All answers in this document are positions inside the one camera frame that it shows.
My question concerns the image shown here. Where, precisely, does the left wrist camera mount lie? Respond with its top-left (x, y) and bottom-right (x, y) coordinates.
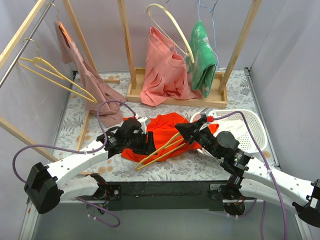
top-left (135, 114), bottom-right (151, 133)

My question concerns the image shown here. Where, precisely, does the green white hanging cloth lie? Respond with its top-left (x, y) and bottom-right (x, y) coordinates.
top-left (186, 20), bottom-right (217, 98)

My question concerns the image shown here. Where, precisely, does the metal hanging rod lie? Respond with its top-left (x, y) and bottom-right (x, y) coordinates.
top-left (0, 0), bottom-right (55, 87)

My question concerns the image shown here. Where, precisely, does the salmon pink pleated garment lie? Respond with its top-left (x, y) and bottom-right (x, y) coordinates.
top-left (140, 26), bottom-right (202, 107)

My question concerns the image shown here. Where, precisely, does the wooden rack with tray base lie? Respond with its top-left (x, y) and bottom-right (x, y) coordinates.
top-left (117, 0), bottom-right (262, 109)

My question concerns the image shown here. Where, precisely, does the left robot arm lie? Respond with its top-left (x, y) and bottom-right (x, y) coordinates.
top-left (24, 117), bottom-right (156, 214)

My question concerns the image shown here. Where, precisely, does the yellow plastic hanger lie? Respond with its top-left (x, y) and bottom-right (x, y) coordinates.
top-left (134, 131), bottom-right (187, 172)

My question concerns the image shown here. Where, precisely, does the yellow hanger under pink garment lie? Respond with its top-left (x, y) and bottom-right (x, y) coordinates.
top-left (16, 38), bottom-right (98, 104)

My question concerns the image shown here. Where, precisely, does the blue wire hanger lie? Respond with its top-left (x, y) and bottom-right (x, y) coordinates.
top-left (197, 0), bottom-right (220, 70)

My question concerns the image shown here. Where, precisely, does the black base bar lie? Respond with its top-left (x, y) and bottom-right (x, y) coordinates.
top-left (81, 180), bottom-right (244, 211)

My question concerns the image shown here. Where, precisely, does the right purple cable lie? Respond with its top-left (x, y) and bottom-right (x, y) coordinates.
top-left (212, 110), bottom-right (289, 240)

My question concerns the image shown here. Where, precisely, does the cream wooden hanger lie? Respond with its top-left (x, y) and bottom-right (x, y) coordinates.
top-left (145, 3), bottom-right (195, 64)

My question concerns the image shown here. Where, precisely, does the wooden side clothes rack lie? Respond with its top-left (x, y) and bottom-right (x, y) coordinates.
top-left (0, 0), bottom-right (121, 176)

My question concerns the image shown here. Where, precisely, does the white cloth in basket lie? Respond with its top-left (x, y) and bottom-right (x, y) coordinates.
top-left (208, 119), bottom-right (255, 153)

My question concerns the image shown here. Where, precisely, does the orange t-shirt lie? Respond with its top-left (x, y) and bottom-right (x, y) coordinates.
top-left (121, 111), bottom-right (220, 163)

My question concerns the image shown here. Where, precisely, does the dusty pink hanging garment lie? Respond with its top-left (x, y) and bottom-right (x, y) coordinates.
top-left (54, 21), bottom-right (127, 127)

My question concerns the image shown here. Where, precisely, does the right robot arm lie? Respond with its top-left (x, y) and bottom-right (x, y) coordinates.
top-left (175, 121), bottom-right (320, 227)

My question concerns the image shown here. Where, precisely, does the white plastic laundry basket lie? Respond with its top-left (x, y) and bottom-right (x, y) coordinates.
top-left (189, 108), bottom-right (269, 153)

